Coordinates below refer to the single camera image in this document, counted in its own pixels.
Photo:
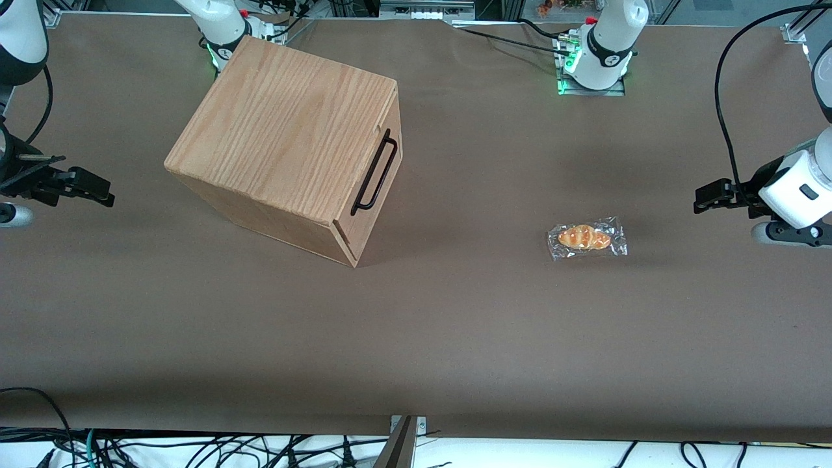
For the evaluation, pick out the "metal table edge bracket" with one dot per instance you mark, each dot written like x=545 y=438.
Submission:
x=409 y=442

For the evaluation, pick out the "wooden cabinet box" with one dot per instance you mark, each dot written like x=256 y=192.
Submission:
x=279 y=130

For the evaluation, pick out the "grey background device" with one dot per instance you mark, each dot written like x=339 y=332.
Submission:
x=426 y=9

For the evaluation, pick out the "wooden drawer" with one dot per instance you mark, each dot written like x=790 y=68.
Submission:
x=363 y=229

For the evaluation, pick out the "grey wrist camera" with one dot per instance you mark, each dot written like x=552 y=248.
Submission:
x=13 y=216
x=780 y=234

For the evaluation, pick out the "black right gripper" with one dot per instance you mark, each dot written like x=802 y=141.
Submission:
x=27 y=182

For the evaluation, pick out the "aluminium corner bracket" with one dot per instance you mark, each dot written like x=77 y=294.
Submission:
x=794 y=34

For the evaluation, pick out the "packaged bread roll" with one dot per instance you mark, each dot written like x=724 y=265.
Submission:
x=585 y=238

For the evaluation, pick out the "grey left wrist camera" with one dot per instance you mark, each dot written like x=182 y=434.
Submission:
x=780 y=234

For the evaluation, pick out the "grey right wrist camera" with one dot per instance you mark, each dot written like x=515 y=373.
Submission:
x=13 y=216

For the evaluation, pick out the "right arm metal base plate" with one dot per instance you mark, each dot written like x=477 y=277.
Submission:
x=266 y=29

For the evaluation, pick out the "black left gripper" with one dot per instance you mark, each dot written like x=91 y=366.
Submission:
x=749 y=189

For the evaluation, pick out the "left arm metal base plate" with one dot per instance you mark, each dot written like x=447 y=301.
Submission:
x=565 y=88

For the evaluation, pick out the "orange background toy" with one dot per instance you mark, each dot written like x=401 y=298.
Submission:
x=545 y=8

